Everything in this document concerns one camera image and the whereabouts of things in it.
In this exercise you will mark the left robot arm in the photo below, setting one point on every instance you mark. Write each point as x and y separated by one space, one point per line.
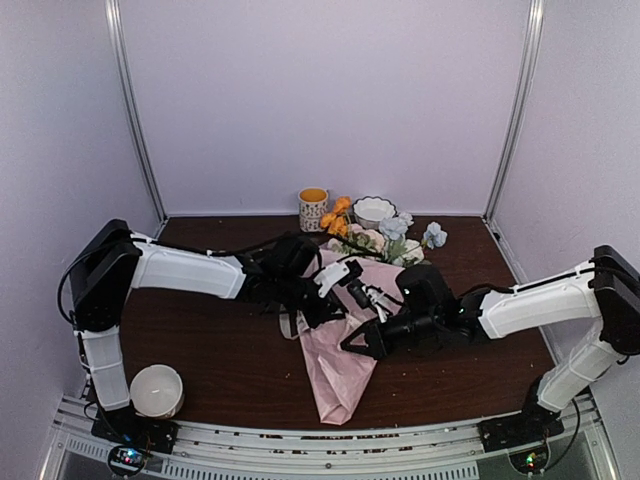
123 278

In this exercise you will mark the pink fake flower stem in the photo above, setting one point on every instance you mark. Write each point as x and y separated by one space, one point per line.
360 242

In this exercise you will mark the patterned mug with orange inside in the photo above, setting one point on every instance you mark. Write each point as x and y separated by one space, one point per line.
313 205

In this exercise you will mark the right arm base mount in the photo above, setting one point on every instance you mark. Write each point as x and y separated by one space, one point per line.
526 441

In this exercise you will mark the right aluminium frame post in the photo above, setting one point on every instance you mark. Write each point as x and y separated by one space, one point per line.
527 69

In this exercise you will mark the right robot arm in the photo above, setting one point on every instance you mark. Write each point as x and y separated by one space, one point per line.
604 289

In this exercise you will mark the beige ribbon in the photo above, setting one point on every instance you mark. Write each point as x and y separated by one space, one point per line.
289 323

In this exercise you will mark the left aluminium frame post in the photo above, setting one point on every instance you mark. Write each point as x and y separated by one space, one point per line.
117 38

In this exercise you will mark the aluminium front rail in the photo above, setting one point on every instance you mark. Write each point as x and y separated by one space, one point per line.
451 450

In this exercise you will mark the pink purple wrapping paper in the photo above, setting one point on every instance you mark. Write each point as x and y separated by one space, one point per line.
338 379

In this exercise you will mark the light blue fake flower stem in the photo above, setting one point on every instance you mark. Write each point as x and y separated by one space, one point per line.
396 227

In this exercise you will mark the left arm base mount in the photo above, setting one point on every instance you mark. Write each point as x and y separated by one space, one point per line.
132 450

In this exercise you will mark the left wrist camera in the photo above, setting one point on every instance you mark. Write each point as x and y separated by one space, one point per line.
337 273

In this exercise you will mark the white round cup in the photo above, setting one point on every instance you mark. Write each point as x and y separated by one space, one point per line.
157 391

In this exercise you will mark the white scalloped bowl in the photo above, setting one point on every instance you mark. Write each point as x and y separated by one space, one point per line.
370 211

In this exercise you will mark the orange fake flower stem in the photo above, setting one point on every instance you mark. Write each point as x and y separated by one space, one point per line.
337 222

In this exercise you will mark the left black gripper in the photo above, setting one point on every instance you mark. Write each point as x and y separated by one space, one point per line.
327 309

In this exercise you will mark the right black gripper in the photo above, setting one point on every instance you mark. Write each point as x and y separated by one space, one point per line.
373 337

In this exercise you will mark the aluminium frame post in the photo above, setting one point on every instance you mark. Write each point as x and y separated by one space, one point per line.
117 38
527 69

